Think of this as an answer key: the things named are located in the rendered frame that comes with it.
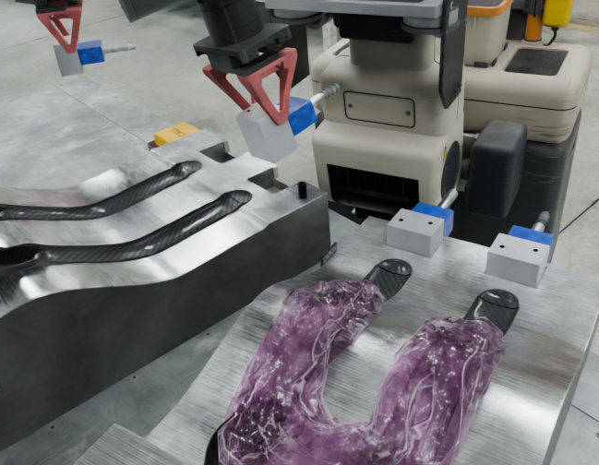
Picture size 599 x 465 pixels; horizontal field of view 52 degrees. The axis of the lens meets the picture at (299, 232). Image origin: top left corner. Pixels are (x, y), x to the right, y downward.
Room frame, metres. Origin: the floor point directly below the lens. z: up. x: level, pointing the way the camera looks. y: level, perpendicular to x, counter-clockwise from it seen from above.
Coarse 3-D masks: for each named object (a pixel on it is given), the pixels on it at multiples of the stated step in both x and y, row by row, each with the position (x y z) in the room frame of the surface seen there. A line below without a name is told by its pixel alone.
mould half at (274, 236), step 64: (0, 192) 0.62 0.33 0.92; (64, 192) 0.67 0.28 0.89; (192, 192) 0.64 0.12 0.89; (256, 192) 0.62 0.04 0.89; (320, 192) 0.60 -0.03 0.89; (192, 256) 0.51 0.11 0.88; (256, 256) 0.53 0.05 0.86; (320, 256) 0.59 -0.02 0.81; (0, 320) 0.38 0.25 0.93; (64, 320) 0.41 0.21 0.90; (128, 320) 0.44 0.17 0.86; (192, 320) 0.48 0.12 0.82; (0, 384) 0.37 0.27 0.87; (64, 384) 0.40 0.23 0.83; (0, 448) 0.36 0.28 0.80
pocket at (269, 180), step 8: (272, 168) 0.67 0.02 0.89; (256, 176) 0.66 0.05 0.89; (264, 176) 0.66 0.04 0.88; (272, 176) 0.67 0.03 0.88; (256, 184) 0.66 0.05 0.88; (264, 184) 0.66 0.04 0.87; (272, 184) 0.67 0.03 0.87; (280, 184) 0.66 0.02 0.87; (288, 184) 0.65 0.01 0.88; (272, 192) 0.66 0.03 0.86
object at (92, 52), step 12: (60, 48) 1.04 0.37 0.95; (84, 48) 1.05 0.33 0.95; (96, 48) 1.06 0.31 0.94; (108, 48) 1.08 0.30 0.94; (120, 48) 1.08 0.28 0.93; (132, 48) 1.08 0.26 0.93; (60, 60) 1.04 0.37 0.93; (72, 60) 1.04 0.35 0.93; (84, 60) 1.05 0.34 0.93; (96, 60) 1.06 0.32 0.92; (72, 72) 1.04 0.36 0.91
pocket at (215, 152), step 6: (216, 144) 0.75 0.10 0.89; (222, 144) 0.76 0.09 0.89; (228, 144) 0.76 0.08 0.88; (204, 150) 0.74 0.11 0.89; (210, 150) 0.75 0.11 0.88; (216, 150) 0.75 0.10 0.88; (222, 150) 0.76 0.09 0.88; (228, 150) 0.76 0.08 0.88; (210, 156) 0.75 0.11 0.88; (216, 156) 0.75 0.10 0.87; (222, 156) 0.76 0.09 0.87; (228, 156) 0.75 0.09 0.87; (234, 156) 0.74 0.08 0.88; (222, 162) 0.75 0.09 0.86
